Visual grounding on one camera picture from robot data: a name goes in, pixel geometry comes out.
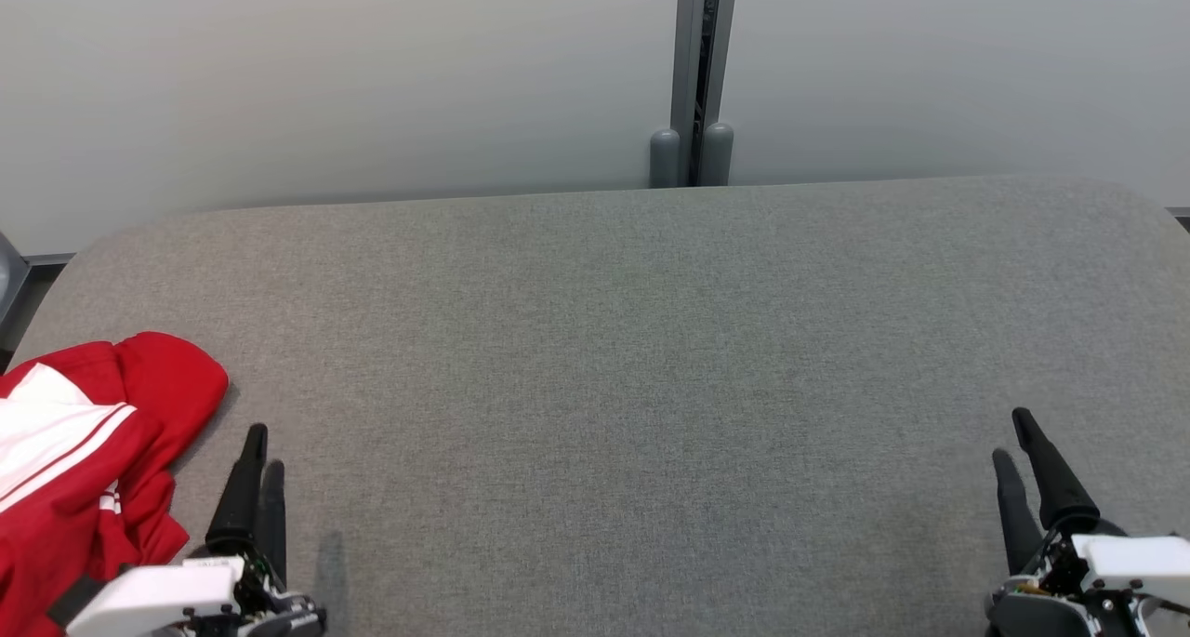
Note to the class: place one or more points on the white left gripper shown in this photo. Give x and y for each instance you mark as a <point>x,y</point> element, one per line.
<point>149,595</point>

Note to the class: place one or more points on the grey cylindrical post cap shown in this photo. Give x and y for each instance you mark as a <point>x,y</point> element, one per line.
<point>717,153</point>
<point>664,158</point>

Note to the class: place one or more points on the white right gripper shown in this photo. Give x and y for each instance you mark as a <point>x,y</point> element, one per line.
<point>1134,563</point>

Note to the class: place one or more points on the grey metal partition post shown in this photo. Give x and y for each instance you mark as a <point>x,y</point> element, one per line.
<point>702,51</point>

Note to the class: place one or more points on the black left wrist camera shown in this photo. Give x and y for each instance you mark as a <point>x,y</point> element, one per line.
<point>74,600</point>

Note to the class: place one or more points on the red and white jersey shirt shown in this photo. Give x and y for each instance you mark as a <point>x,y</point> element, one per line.
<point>46,432</point>

